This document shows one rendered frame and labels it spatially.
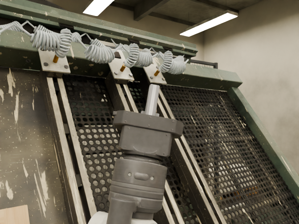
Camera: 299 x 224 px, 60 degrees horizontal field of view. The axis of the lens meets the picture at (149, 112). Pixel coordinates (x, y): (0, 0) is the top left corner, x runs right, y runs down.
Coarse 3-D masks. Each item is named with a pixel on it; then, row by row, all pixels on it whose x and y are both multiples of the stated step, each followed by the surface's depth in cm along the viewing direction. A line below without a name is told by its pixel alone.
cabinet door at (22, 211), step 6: (0, 210) 66; (6, 210) 67; (12, 210) 67; (18, 210) 68; (24, 210) 69; (0, 216) 65; (6, 216) 66; (12, 216) 67; (18, 216) 67; (24, 216) 68; (0, 222) 64; (6, 222) 65; (12, 222) 66; (18, 222) 66; (24, 222) 67
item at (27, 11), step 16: (0, 0) 78; (32, 16) 84; (48, 16) 86; (64, 16) 90; (0, 32) 80; (48, 32) 88; (112, 32) 101; (128, 32) 106; (48, 48) 90; (96, 48) 96; (176, 48) 123; (192, 48) 128; (144, 64) 112; (176, 64) 122
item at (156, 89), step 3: (156, 87) 46; (159, 87) 46; (156, 90) 46; (156, 93) 46; (153, 96) 45; (156, 96) 45; (153, 99) 45; (156, 99) 45; (153, 102) 45; (156, 102) 45; (153, 105) 45; (156, 105) 45; (153, 108) 45; (156, 108) 45; (153, 111) 44; (150, 114) 44; (153, 114) 44; (156, 114) 45
